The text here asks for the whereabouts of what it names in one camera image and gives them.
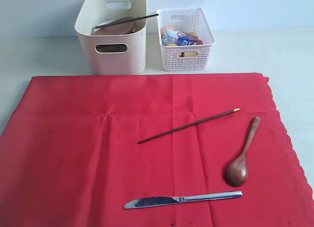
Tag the blue white milk carton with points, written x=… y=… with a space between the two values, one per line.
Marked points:
x=178 y=38

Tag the brown wooden plate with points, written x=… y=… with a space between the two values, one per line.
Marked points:
x=121 y=29

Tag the cream plastic bin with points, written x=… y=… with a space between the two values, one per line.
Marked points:
x=123 y=54

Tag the wooden chopstick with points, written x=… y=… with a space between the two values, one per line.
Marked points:
x=117 y=22
x=189 y=125

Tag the white perforated plastic basket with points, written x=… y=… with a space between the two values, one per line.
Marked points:
x=193 y=22

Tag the silver table knife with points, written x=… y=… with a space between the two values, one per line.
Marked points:
x=163 y=200

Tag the wooden spoon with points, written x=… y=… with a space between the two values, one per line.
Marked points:
x=236 y=172

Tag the pale green ceramic bowl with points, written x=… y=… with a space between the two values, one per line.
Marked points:
x=103 y=23

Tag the red table cloth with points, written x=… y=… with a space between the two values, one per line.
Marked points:
x=69 y=155

